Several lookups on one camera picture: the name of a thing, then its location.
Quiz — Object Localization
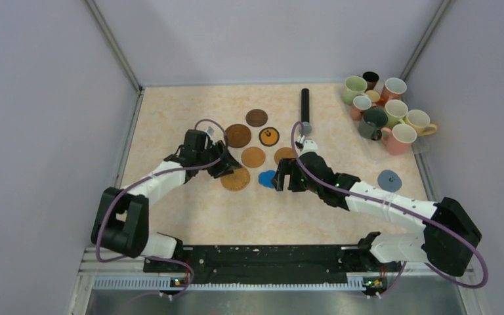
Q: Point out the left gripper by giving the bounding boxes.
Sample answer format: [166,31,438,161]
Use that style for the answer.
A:
[196,140,242,179]

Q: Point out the light wooden coaster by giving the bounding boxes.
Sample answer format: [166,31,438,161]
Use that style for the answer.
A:
[274,147,294,165]
[241,146,266,168]

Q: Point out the woven rattan coaster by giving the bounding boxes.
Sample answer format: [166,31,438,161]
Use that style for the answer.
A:
[220,167,250,192]

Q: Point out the blue flower coaster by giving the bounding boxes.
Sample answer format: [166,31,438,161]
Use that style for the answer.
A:
[258,170,276,189]

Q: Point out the brown ringed wooden coaster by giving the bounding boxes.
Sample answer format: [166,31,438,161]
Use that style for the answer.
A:
[226,124,251,148]

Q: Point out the orange face coaster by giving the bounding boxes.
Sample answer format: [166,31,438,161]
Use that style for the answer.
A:
[259,127,280,147]

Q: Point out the dark brown coaster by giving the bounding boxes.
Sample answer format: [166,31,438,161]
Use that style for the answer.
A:
[245,108,268,127]

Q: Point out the grey blue coaster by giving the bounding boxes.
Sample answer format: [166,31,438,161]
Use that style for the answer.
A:
[377,169,403,192]

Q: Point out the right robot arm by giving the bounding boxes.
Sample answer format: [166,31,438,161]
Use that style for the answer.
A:
[271,152,482,277]

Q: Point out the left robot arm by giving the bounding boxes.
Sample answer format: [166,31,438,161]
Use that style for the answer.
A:
[91,129,241,271]

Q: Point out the small pink cup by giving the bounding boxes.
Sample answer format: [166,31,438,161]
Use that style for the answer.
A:
[350,95,373,121]

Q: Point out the small yellow cup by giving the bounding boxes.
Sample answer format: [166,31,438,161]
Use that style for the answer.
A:
[365,89,381,104]

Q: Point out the pale green cup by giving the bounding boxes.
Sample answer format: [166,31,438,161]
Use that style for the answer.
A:
[384,99,409,128]

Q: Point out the black cup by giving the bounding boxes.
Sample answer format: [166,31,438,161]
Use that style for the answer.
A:
[362,71,380,91]

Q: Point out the black microphone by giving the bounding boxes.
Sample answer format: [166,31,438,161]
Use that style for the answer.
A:
[301,88,312,136]

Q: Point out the dark green mug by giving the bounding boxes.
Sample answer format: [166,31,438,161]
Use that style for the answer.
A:
[358,108,388,141]

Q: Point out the light green mug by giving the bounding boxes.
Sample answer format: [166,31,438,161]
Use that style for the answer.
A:
[341,75,368,105]

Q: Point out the yellow mug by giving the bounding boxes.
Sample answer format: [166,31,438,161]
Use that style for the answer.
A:
[404,109,438,137]

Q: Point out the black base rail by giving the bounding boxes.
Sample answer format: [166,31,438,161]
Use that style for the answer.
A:
[143,245,400,285]

